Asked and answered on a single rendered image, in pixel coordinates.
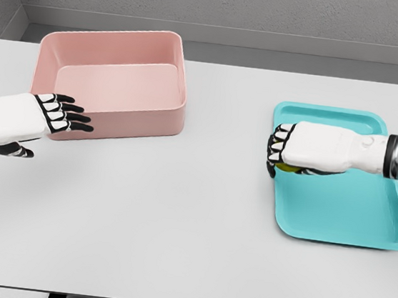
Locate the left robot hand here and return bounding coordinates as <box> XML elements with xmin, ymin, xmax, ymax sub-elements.
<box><xmin>0</xmin><ymin>87</ymin><xmax>99</xmax><ymax>167</ymax></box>

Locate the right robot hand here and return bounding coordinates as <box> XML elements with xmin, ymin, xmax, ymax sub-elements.
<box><xmin>263</xmin><ymin>117</ymin><xmax>357</xmax><ymax>189</ymax></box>

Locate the yellow-green tennis ball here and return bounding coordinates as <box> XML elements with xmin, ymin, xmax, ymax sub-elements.
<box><xmin>276</xmin><ymin>162</ymin><xmax>301</xmax><ymax>174</ymax></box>

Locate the blue plastic tray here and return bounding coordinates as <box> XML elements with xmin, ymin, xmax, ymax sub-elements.
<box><xmin>259</xmin><ymin>99</ymin><xmax>398</xmax><ymax>252</ymax></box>

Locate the pink plastic basket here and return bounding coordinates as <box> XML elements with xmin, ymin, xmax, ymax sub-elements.
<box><xmin>24</xmin><ymin>15</ymin><xmax>196</xmax><ymax>156</ymax></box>

